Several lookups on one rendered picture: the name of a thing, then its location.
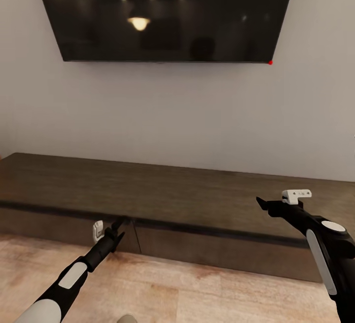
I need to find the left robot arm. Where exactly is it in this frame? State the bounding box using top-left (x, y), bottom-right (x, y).
top-left (13, 216), bottom-right (127, 323)

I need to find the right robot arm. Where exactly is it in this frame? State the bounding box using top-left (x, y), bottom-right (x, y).
top-left (256, 190), bottom-right (355, 323)

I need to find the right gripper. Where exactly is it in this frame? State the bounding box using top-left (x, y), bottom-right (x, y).
top-left (256, 196), bottom-right (305, 225)

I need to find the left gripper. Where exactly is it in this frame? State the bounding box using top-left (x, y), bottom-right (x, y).
top-left (92, 216), bottom-right (127, 260)

